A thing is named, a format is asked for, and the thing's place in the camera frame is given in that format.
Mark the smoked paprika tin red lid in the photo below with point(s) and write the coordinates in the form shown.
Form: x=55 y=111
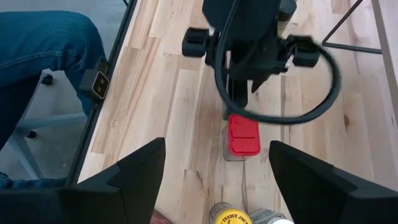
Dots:
x=244 y=137

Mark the thyme leaves jar black lid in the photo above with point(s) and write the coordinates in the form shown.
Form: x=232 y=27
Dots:
x=286 y=11

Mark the small black camera box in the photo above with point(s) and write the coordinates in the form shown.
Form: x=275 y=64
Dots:
x=99 y=85

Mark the chili onion jar yellow lid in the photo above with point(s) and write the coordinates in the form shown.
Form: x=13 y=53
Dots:
x=231 y=217

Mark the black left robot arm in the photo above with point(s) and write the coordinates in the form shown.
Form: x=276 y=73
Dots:
x=242 y=15

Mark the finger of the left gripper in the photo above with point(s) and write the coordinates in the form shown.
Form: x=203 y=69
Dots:
x=194 y=42
x=306 y=51

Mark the person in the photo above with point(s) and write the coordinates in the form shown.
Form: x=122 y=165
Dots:
x=46 y=40

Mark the bagel seasoning jar white lid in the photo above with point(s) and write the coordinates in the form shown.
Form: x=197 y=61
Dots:
x=267 y=216

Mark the wooden shelf riser black frame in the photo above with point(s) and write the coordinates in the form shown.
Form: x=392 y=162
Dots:
x=390 y=18

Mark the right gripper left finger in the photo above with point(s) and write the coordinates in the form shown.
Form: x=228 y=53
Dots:
x=133 y=186

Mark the grey chair base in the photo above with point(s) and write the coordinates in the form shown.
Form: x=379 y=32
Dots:
x=53 y=119

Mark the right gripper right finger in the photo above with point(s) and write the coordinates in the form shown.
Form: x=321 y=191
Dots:
x=311 y=193

